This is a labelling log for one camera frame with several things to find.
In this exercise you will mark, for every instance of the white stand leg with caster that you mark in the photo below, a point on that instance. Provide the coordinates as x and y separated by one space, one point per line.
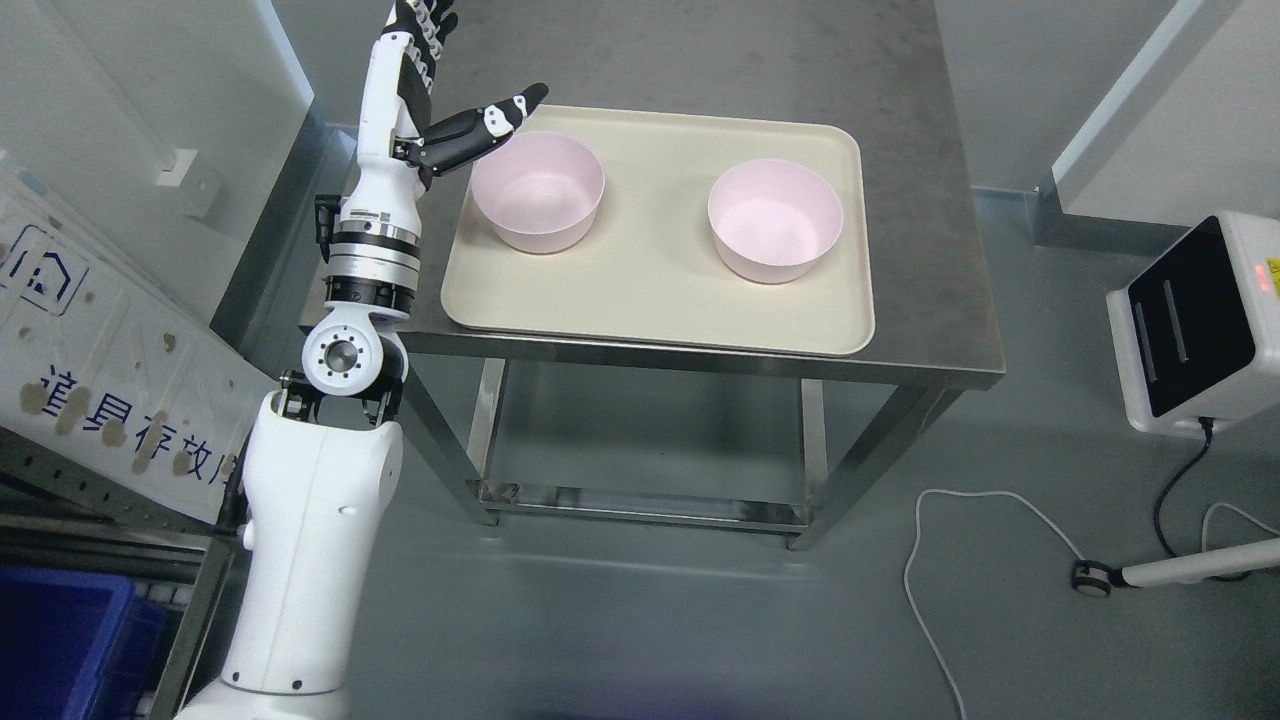
1097 579

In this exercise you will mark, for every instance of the white wall socket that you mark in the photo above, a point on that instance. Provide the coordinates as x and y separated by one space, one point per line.
190 188

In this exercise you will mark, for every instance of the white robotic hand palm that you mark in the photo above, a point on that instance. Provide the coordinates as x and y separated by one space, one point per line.
396 108

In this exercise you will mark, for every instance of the pink bowl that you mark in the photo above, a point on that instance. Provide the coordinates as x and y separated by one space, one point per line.
540 191
772 220

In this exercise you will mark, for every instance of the metal shelf rack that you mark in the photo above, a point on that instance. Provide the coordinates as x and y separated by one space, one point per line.
59 514

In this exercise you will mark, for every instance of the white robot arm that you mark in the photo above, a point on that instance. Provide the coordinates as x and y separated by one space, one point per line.
325 452

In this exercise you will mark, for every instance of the blue plastic bin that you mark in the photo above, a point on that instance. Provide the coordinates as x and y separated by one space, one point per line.
74 644

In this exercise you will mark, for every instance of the white black box device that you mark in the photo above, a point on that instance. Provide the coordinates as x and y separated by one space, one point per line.
1196 334

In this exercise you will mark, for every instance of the stainless steel table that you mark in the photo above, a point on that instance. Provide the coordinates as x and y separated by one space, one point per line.
876 69

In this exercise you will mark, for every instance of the white sign board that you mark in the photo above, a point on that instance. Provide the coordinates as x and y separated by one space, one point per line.
101 369

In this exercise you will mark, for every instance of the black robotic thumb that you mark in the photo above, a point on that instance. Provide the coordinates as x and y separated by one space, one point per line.
468 135

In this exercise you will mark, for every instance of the black white robotic fingers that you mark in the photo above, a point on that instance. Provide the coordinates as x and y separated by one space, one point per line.
421 28

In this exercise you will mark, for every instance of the cream plastic tray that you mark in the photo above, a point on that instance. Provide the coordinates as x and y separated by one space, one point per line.
647 270

